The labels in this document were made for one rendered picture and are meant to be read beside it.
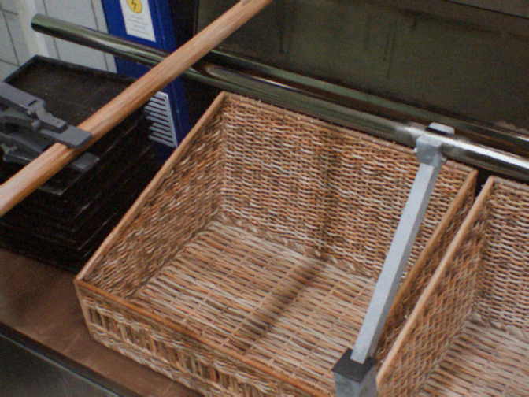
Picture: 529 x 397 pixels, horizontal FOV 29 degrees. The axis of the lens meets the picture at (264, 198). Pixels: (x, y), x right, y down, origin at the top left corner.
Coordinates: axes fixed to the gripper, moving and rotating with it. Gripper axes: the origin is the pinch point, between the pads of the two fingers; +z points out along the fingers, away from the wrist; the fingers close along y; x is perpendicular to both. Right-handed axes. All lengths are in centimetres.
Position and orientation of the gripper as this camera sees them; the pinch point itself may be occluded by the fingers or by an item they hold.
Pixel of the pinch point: (69, 146)
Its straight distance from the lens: 136.0
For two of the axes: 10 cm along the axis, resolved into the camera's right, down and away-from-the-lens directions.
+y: 1.0, 7.7, 6.3
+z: 8.1, 3.0, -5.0
